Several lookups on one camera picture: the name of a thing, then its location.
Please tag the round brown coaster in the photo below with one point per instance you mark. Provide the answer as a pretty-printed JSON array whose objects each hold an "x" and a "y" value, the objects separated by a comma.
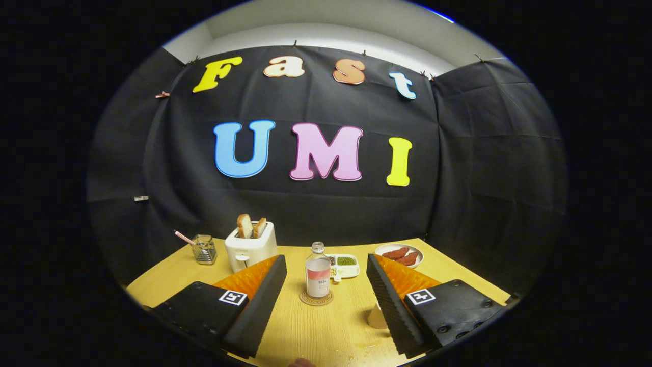
[{"x": 305, "y": 300}]

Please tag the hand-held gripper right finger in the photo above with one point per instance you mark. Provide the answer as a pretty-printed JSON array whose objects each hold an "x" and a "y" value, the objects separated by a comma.
[{"x": 389, "y": 306}]

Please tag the wooden table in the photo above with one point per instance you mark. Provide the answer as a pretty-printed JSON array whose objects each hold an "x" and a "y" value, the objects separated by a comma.
[{"x": 326, "y": 331}]

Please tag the clear juice bottle red label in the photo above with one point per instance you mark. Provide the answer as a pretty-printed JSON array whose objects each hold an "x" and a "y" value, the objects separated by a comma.
[{"x": 318, "y": 278}]

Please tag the pink pen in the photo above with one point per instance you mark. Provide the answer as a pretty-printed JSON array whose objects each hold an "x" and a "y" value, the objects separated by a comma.
[{"x": 183, "y": 237}]

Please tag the metal mesh pen holder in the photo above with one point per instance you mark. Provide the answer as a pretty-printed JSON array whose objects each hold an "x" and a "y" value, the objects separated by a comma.
[{"x": 205, "y": 252}]

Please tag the red sausage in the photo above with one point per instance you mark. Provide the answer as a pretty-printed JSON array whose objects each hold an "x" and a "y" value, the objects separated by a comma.
[
  {"x": 408, "y": 259},
  {"x": 396, "y": 253}
]

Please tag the pink clip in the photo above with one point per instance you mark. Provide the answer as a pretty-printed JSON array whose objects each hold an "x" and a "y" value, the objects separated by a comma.
[{"x": 162, "y": 95}]

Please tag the beige cup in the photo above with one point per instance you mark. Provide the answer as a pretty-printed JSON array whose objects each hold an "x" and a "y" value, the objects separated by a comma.
[{"x": 377, "y": 318}]

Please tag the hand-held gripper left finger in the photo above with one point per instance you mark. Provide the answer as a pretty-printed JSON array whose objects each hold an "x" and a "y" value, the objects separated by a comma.
[{"x": 257, "y": 311}]

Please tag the black backdrop cloth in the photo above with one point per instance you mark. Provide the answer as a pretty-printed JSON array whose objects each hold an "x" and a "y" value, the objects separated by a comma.
[{"x": 285, "y": 102}]

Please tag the white divided grain dish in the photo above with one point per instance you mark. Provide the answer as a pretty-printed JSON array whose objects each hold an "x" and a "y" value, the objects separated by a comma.
[{"x": 347, "y": 263}]

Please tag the toasted bread slice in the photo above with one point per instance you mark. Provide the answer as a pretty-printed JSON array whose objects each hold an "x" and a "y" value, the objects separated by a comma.
[
  {"x": 260, "y": 228},
  {"x": 245, "y": 226}
]

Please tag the white round plate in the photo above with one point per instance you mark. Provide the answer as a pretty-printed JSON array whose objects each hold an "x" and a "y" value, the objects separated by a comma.
[{"x": 387, "y": 246}]

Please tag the white toaster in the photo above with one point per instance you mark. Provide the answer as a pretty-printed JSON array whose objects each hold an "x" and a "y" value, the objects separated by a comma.
[{"x": 252, "y": 252}]

